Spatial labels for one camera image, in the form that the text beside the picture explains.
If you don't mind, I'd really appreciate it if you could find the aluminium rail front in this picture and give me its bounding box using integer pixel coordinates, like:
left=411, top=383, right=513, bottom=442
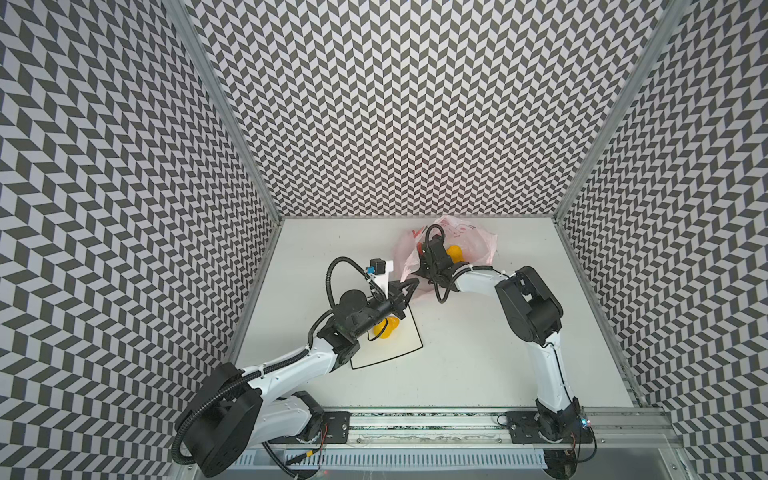
left=179, top=406, right=685, bottom=452

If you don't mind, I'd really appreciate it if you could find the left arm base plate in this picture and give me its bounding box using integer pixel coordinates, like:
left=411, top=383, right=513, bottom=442
left=273, top=411, right=351, bottom=445

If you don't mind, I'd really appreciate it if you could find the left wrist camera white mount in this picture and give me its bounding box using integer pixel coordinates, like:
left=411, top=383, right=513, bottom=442
left=366, top=258, right=394, bottom=296

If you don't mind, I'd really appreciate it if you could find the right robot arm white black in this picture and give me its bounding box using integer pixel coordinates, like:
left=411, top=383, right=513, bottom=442
left=416, top=236, right=596, bottom=445

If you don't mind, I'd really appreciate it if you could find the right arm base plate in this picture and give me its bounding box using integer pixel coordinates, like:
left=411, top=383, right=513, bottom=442
left=503, top=410, right=595, bottom=446

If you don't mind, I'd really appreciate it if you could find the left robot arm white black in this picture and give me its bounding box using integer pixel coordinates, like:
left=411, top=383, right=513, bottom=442
left=170, top=278, right=419, bottom=478

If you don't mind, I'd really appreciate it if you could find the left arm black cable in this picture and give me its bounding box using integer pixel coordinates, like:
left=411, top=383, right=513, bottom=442
left=325, top=256, right=385, bottom=310

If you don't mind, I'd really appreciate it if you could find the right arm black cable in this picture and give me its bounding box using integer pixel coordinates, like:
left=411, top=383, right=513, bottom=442
left=422, top=223, right=499, bottom=305

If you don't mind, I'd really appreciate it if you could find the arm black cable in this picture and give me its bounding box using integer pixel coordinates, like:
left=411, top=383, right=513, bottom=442
left=422, top=223, right=499, bottom=305
left=325, top=256, right=385, bottom=310

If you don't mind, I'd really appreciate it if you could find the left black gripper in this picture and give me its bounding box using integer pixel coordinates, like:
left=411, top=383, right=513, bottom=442
left=352, top=277, right=421, bottom=340

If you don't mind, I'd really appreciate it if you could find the yellow fake pear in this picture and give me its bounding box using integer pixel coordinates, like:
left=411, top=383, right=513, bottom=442
left=369, top=316, right=400, bottom=341

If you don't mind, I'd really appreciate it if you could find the pink plastic bag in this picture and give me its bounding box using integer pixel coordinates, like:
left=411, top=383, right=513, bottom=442
left=393, top=215, right=498, bottom=296

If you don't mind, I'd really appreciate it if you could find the orange yellow fake mango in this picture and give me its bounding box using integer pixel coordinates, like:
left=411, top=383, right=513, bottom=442
left=446, top=245, right=465, bottom=264

